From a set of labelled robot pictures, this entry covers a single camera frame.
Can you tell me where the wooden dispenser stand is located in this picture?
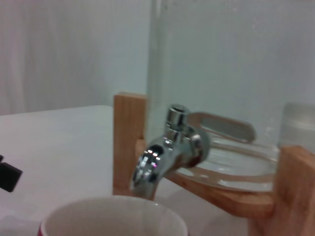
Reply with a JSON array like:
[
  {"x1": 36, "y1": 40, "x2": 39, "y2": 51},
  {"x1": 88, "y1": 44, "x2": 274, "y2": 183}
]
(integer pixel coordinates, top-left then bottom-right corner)
[{"x1": 112, "y1": 92, "x2": 315, "y2": 236}]

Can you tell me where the chrome faucet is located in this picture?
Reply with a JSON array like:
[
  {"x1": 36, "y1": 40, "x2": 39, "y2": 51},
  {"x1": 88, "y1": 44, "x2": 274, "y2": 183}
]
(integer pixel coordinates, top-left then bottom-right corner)
[{"x1": 129, "y1": 103, "x2": 256, "y2": 200}]

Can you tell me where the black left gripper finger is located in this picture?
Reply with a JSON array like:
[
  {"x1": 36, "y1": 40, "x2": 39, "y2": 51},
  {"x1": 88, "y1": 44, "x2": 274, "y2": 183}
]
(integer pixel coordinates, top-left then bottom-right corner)
[{"x1": 0, "y1": 154, "x2": 23, "y2": 193}]

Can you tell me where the red cup with white inside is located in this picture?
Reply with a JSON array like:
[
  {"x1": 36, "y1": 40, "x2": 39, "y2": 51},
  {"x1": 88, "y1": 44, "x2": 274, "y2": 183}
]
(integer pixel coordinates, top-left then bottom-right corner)
[{"x1": 36, "y1": 195, "x2": 189, "y2": 236}]

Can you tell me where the clear glass water dispenser jar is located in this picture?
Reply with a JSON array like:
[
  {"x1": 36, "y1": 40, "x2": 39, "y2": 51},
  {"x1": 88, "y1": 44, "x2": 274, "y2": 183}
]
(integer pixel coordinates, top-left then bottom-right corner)
[{"x1": 146, "y1": 0, "x2": 315, "y2": 195}]

